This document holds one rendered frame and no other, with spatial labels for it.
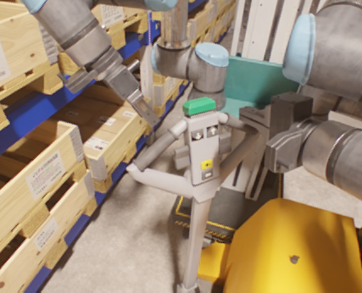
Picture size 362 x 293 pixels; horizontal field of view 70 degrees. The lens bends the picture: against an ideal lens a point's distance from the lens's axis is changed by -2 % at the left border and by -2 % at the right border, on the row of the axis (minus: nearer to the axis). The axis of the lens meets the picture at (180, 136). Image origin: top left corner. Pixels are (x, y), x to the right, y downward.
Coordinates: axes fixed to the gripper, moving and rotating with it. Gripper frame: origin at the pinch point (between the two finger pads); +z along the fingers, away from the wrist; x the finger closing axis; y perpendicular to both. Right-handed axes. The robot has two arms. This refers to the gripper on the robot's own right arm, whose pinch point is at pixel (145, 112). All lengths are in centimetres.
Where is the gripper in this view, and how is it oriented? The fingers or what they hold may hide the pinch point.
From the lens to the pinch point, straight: 64.7
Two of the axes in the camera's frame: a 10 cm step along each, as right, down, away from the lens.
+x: -4.4, -3.5, 8.3
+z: 5.1, 6.6, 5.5
